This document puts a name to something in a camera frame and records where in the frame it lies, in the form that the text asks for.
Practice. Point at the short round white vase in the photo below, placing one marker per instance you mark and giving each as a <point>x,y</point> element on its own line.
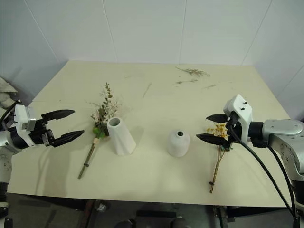
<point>178,145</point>

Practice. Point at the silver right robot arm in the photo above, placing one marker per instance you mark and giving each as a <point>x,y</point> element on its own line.
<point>280,129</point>

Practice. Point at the large dried grass sprig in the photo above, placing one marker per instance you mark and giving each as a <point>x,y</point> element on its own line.
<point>193,71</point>

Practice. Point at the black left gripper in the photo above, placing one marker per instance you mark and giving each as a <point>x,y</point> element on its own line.
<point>39,136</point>

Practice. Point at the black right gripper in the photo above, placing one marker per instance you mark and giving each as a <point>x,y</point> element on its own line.
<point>234,133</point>

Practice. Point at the green leafy flower bouquet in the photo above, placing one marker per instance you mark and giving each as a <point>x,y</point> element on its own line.
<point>102,116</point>

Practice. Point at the small dried grass sprig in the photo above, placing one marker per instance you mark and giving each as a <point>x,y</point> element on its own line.
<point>187,81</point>

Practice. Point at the tall tapered white vase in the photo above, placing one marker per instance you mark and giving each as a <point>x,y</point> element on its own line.
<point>121,137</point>

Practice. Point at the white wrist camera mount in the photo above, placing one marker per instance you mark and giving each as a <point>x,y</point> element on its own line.
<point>21,116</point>
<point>242,111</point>

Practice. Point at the yellow dried flower sprig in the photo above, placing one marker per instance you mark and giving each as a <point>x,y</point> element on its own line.
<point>219,129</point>

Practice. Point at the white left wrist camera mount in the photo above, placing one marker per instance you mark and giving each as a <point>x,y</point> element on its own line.
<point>21,116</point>

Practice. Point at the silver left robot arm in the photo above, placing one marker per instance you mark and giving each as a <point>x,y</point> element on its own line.
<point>4,141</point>

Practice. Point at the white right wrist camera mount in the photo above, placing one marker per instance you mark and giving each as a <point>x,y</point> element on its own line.
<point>242,111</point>

